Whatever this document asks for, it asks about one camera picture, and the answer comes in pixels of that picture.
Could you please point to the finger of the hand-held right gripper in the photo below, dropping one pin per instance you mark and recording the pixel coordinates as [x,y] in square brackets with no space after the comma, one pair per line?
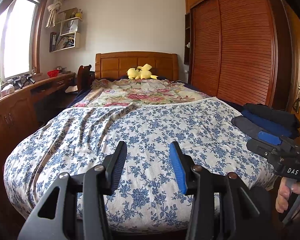
[268,137]

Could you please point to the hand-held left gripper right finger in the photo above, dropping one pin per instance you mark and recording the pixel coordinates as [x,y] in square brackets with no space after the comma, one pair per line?
[178,168]

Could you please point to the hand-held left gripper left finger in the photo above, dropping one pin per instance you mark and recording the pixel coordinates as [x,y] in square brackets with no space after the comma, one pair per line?
[117,165]

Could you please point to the black double-breasted coat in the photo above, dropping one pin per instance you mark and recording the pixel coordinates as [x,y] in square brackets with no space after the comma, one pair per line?
[270,113]

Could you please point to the person's right hand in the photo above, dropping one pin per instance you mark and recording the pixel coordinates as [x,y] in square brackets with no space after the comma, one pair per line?
[283,195]

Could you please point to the folded blue garment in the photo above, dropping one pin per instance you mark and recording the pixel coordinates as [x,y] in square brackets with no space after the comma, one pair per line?
[262,123]

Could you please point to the folded grey garment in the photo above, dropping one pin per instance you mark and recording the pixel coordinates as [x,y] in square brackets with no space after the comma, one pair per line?
[245,127]

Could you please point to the blue floral bedspread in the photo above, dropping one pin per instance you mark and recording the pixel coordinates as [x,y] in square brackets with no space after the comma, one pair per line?
[90,142]

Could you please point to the pink floral quilt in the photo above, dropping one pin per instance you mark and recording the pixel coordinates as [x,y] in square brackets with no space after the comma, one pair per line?
[140,95]

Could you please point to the wooden chair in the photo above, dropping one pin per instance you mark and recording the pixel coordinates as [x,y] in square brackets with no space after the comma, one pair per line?
[83,77]

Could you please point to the yellow plush toy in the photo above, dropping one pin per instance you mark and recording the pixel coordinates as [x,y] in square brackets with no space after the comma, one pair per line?
[140,73]

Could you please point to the wooden louvred wardrobe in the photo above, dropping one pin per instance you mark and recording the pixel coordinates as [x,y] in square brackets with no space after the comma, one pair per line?
[240,45]

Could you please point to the wooden bed headboard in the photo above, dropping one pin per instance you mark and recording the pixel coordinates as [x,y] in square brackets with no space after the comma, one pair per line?
[115,65]

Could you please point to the red bowl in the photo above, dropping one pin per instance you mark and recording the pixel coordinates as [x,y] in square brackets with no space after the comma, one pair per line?
[53,73]

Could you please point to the wooden desk cabinet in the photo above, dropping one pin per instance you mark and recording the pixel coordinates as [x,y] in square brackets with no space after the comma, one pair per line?
[12,115]

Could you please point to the black handheld device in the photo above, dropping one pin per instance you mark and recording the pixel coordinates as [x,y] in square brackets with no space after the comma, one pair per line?
[22,80]

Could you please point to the white box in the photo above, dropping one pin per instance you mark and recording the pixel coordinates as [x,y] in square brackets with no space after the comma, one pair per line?
[8,89]

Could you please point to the wooden framed window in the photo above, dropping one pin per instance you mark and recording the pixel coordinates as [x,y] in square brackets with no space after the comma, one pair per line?
[15,37]

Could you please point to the tied beige curtain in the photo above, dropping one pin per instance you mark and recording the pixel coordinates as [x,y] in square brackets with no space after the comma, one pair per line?
[53,7]

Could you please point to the white wall shelf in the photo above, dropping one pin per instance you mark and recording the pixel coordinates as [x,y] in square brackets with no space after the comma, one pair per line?
[68,40]

